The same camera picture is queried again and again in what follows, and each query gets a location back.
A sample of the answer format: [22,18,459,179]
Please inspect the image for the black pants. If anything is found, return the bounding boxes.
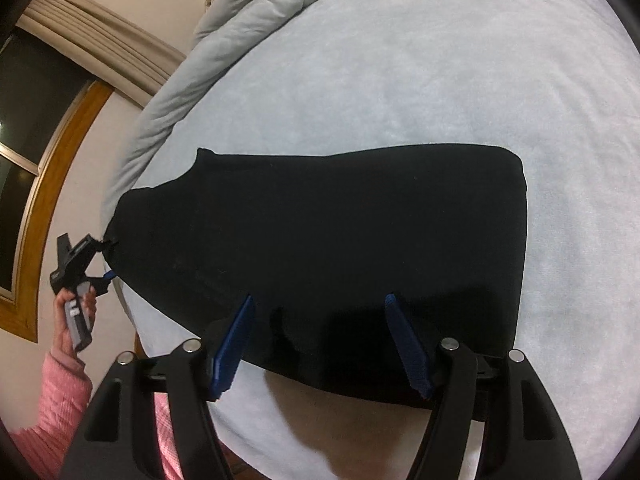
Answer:
[104,144,527,408]

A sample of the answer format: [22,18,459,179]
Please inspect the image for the person's left hand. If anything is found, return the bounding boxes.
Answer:
[52,286,96,359]

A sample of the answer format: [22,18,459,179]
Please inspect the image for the beige curtain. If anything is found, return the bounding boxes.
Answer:
[17,0,184,107]

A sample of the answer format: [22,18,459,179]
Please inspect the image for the grey quilted comforter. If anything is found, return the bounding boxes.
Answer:
[101,0,318,228]

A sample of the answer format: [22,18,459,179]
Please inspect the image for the light blue bed sheet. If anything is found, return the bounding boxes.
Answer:
[119,0,639,479]

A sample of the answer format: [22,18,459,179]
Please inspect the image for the wooden window frame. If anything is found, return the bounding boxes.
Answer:
[1,79,114,344]

